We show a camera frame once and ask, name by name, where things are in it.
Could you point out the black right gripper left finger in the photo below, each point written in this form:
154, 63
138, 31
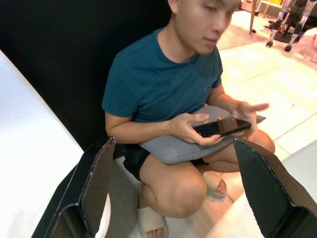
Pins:
96, 186

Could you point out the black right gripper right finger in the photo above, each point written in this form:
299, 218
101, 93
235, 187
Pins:
267, 193

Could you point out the black phone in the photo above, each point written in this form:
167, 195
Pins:
220, 127

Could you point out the teal-shirted man's left hand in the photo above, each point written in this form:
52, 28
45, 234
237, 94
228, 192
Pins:
245, 111

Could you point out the teal-shirted man's right hand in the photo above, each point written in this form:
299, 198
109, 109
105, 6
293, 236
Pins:
184, 129

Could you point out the beige slipper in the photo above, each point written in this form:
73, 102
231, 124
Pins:
215, 195
151, 219

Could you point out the grey cushion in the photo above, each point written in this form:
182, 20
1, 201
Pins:
173, 151

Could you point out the man in teal shirt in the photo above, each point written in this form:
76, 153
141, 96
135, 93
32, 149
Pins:
153, 81

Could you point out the black cabinet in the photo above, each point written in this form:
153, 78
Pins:
62, 49

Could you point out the wooden table leg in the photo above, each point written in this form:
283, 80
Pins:
252, 15

